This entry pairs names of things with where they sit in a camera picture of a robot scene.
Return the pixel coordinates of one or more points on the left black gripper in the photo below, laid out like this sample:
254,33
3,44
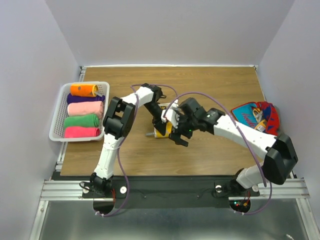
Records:
160,126

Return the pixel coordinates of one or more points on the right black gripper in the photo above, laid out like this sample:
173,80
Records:
176,137

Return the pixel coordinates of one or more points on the yellow patterned towel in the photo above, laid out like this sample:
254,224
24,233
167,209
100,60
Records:
156,134

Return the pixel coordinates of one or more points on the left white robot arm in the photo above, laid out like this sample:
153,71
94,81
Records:
117,124

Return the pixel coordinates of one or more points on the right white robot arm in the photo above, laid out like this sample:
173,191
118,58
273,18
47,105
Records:
277,152

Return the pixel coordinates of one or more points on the light pink rolled towel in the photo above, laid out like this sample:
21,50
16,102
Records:
85,108

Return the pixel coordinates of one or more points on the green rolled towel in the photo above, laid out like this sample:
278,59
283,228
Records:
87,121

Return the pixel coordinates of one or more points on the teal red-trimmed towel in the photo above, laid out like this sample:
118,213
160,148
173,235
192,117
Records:
250,115

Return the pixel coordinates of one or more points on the orange rolled towel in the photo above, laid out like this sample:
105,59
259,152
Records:
84,90

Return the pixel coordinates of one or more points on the hot pink rolled towel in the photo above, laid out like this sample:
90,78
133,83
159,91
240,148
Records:
81,132

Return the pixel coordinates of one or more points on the purple rolled towel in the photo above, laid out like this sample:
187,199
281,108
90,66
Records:
79,99

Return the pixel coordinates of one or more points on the red blue patterned towel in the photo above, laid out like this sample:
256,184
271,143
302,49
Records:
271,116

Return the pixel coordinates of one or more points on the white plastic basket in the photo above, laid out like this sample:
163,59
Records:
57,130

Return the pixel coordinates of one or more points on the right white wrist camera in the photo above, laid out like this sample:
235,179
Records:
170,115

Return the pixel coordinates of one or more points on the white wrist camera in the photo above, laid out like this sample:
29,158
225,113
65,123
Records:
175,105
170,115

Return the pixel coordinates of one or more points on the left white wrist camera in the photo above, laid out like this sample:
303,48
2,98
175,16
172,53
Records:
175,105

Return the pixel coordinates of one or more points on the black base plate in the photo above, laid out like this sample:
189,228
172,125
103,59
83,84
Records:
150,192

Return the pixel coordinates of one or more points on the aluminium frame rail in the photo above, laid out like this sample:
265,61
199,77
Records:
61,190

